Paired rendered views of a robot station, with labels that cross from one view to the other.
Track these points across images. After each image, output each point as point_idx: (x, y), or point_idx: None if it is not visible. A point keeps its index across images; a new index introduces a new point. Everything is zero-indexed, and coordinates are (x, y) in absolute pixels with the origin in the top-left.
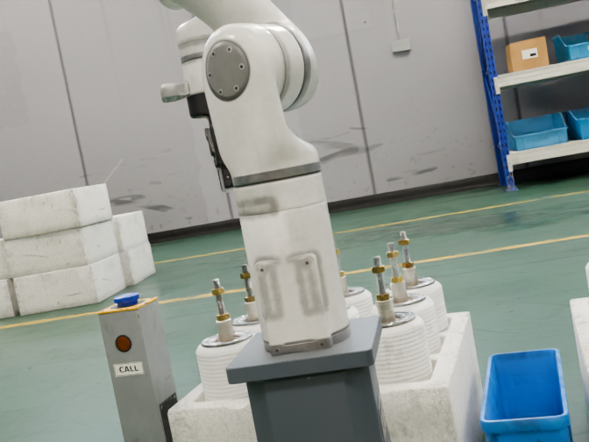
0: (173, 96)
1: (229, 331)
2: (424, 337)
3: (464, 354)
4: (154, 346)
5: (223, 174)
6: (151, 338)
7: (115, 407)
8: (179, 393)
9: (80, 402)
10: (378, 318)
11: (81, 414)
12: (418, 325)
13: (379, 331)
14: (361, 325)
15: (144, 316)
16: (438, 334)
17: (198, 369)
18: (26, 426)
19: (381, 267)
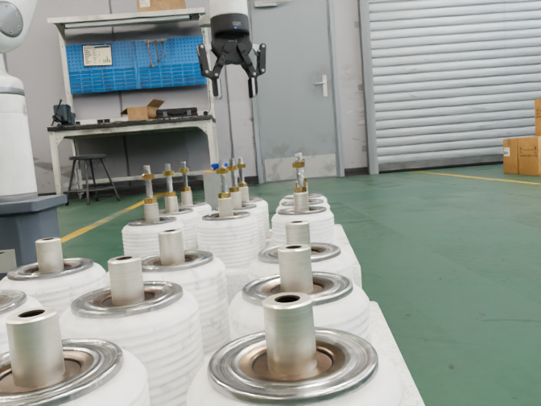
0: (208, 25)
1: (182, 200)
2: (139, 243)
3: (234, 289)
4: (216, 200)
5: (212, 85)
6: (214, 193)
7: (405, 254)
8: (436, 263)
9: (417, 244)
10: (20, 202)
11: (391, 250)
12: (133, 231)
13: (1, 209)
14: (10, 202)
15: (209, 178)
16: (221, 258)
17: (501, 255)
18: (370, 244)
19: (142, 176)
